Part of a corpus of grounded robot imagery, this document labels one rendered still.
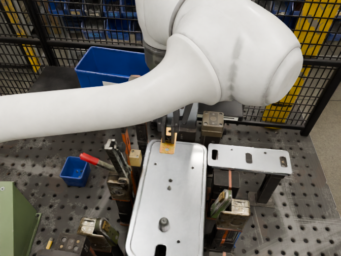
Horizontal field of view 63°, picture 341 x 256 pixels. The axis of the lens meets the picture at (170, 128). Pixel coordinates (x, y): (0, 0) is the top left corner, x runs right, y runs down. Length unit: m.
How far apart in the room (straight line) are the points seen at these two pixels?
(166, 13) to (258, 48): 0.15
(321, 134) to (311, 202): 1.36
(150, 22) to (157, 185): 0.61
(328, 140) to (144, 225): 2.03
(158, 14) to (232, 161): 0.69
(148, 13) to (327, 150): 2.27
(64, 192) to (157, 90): 1.07
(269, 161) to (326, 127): 1.74
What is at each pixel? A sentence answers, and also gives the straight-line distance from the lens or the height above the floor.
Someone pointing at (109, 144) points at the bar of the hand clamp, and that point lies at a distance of 0.77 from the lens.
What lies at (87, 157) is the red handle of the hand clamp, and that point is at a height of 1.14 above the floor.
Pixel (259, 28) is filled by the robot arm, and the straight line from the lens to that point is 0.33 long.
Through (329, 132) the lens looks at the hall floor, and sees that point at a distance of 2.71.
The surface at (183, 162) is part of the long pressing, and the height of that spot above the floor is 1.00.
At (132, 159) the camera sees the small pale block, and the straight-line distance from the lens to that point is 0.93.
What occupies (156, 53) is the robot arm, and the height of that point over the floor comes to 1.54.
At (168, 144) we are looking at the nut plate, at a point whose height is 1.25.
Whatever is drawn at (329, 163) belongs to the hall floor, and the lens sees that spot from 2.50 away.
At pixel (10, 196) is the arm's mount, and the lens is 1.11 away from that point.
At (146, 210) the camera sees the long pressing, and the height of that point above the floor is 1.00.
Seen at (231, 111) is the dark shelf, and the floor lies 1.03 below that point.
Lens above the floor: 1.81
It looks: 49 degrees down
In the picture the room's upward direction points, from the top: straight up
